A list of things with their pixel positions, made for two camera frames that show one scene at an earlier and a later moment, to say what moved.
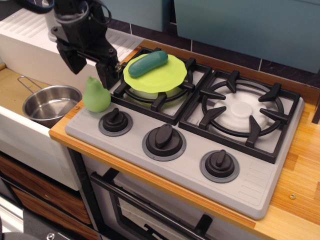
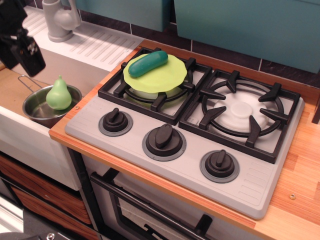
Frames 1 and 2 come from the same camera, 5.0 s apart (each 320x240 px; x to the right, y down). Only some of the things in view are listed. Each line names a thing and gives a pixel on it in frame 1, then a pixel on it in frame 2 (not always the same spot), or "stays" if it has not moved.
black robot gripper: [87, 34] to [15, 43]
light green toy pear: [95, 98] to [59, 97]
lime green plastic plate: [166, 77] stays
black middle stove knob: [164, 143] stays
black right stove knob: [219, 166] stays
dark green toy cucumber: [147, 63] stays
